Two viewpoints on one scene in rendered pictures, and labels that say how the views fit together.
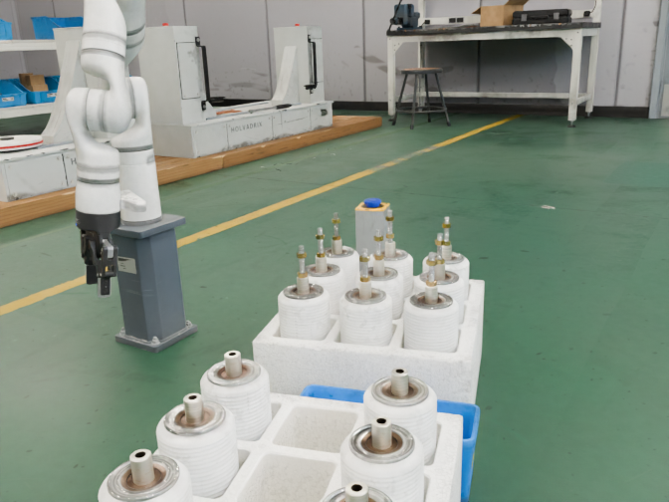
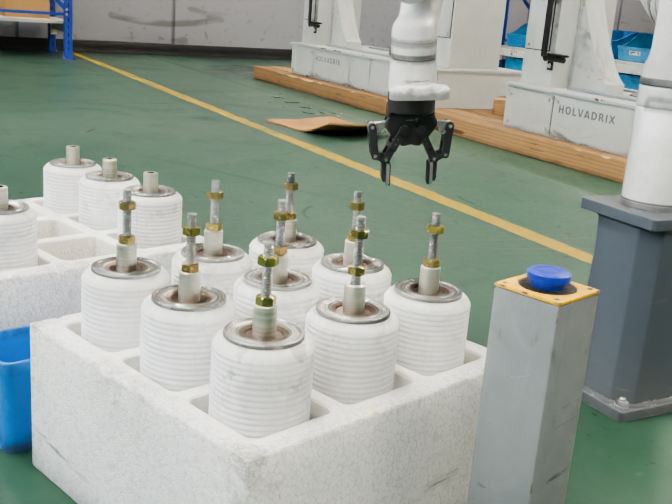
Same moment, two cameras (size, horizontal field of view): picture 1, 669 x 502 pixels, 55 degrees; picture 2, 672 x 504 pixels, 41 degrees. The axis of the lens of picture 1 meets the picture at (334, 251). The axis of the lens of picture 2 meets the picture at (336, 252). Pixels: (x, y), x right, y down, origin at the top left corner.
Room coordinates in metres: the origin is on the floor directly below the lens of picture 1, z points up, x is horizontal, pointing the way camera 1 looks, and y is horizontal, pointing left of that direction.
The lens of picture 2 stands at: (1.70, -0.89, 0.56)
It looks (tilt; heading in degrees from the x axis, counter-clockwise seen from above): 16 degrees down; 118
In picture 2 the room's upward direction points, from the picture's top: 4 degrees clockwise
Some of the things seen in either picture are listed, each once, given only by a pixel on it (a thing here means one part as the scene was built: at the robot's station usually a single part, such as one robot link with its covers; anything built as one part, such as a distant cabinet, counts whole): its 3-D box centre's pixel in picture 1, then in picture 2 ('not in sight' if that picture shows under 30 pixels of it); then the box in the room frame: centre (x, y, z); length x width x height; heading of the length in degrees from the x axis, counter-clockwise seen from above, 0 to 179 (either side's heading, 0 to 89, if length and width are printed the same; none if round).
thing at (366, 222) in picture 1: (373, 268); (525, 440); (1.49, -0.09, 0.16); 0.07 x 0.07 x 0.31; 74
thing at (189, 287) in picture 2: (439, 271); (189, 286); (1.16, -0.20, 0.26); 0.02 x 0.02 x 0.03
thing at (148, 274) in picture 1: (149, 280); (635, 303); (1.49, 0.45, 0.15); 0.15 x 0.15 x 0.30; 58
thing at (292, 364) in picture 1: (379, 348); (269, 413); (1.20, -0.09, 0.09); 0.39 x 0.39 x 0.18; 74
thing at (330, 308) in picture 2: (390, 255); (353, 310); (1.31, -0.12, 0.25); 0.08 x 0.08 x 0.01
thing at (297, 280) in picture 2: (378, 274); (277, 279); (1.20, -0.09, 0.25); 0.08 x 0.08 x 0.01
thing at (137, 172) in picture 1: (137, 185); (663, 147); (1.49, 0.45, 0.39); 0.09 x 0.09 x 0.17; 58
